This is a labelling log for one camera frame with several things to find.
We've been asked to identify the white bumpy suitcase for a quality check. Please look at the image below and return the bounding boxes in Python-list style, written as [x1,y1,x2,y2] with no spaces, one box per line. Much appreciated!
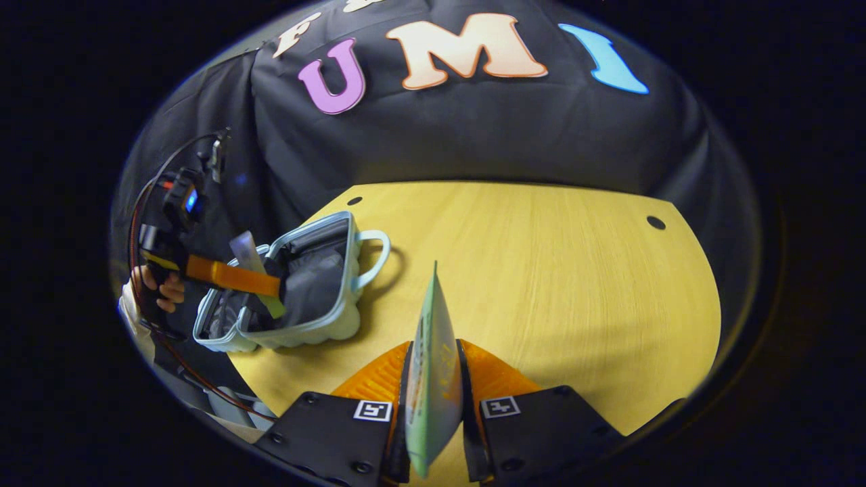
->
[193,211,392,354]

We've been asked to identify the grey tube with green cap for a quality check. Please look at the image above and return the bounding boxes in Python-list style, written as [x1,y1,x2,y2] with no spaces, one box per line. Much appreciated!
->
[229,230,289,320]

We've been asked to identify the black backdrop cloth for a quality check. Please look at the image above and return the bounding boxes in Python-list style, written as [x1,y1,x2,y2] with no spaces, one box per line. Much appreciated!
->
[112,0,762,379]

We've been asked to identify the pale grey object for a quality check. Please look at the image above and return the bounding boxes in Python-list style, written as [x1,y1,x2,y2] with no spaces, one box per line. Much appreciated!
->
[202,384,275,435]

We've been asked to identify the black cable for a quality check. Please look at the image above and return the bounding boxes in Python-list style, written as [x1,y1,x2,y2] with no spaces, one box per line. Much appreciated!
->
[131,127,232,224]

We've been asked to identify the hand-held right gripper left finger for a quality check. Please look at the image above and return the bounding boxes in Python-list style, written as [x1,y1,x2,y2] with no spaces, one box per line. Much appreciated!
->
[254,340,414,487]

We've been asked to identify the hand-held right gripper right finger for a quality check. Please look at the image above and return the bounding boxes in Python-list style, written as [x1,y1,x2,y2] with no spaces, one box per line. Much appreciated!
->
[455,338,627,486]

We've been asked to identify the red cable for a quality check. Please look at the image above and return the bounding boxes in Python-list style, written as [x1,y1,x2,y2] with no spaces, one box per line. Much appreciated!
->
[127,172,278,423]

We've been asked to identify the white and green tube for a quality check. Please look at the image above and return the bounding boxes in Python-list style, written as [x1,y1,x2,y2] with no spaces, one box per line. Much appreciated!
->
[405,260,465,479]

